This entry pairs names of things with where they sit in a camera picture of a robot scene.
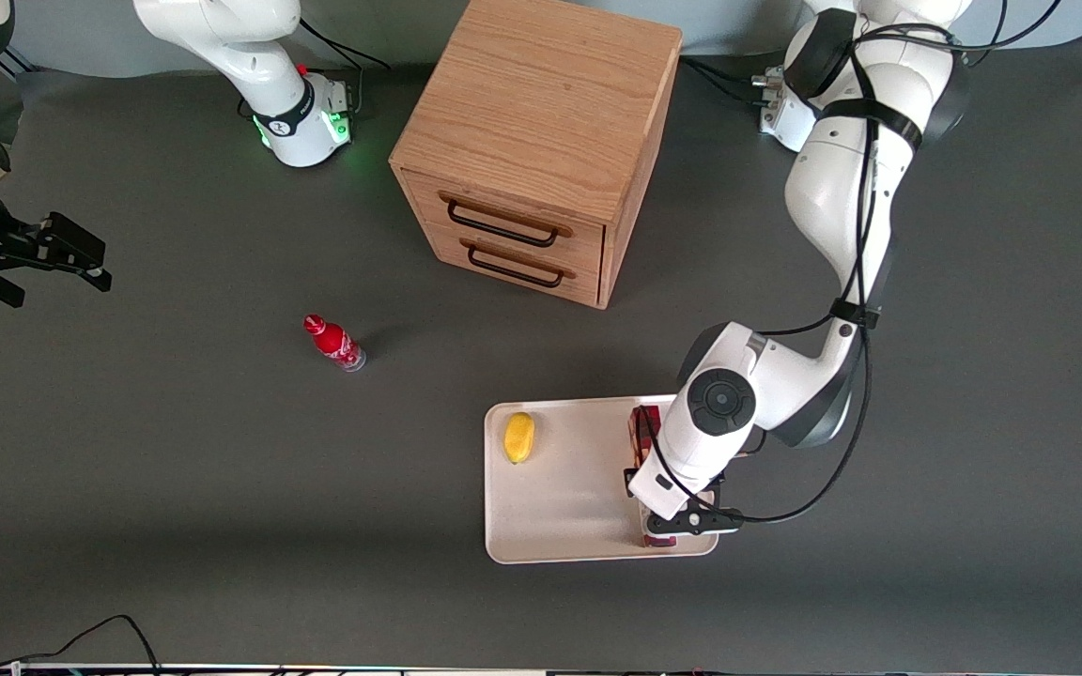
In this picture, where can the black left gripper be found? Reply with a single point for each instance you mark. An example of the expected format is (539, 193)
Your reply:
(628, 479)

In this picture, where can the yellow lemon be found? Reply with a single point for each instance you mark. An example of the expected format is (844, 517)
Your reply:
(518, 437)

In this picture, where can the beige plastic tray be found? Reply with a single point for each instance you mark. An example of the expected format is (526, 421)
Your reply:
(569, 507)

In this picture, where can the red cookie box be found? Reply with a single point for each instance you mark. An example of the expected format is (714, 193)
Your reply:
(642, 432)

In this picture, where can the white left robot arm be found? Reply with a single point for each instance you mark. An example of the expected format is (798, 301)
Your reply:
(842, 188)

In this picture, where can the wooden drawer front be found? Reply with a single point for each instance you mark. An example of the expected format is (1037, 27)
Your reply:
(588, 246)
(583, 286)

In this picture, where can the wooden drawer cabinet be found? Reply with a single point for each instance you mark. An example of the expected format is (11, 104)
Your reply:
(541, 103)

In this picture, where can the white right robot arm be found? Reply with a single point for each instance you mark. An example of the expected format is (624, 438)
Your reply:
(259, 66)

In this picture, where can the red plastic drink bottle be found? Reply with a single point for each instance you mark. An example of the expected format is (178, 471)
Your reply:
(334, 343)

